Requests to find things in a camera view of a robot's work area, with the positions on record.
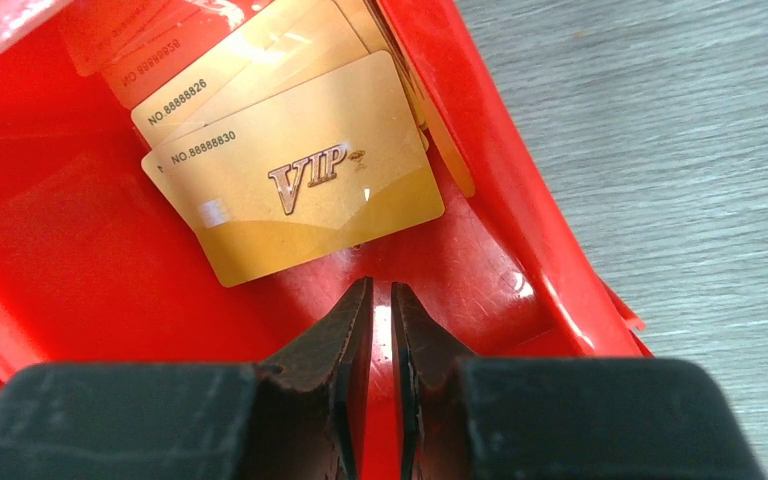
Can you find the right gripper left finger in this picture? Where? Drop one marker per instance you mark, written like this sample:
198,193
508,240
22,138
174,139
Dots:
298,414

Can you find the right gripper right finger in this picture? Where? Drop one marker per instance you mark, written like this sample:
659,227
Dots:
467,416

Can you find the orange credit card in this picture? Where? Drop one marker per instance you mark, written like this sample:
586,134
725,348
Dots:
286,44
329,164

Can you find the right red bin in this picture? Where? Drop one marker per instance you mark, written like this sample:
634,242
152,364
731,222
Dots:
95,264

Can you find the orange block in bin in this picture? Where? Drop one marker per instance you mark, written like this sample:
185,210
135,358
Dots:
136,46

